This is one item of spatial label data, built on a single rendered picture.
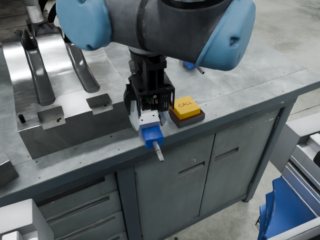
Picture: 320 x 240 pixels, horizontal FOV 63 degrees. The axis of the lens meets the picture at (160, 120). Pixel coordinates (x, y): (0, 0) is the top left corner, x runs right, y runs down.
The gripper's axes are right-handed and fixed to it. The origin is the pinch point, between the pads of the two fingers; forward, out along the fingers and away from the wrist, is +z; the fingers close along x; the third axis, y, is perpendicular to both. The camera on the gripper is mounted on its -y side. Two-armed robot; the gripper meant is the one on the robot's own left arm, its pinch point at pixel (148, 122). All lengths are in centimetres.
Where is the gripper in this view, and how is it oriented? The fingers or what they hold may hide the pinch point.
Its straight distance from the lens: 61.2
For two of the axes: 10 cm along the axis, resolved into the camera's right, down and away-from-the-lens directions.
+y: 2.9, 6.4, -7.1
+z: 0.0, 7.4, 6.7
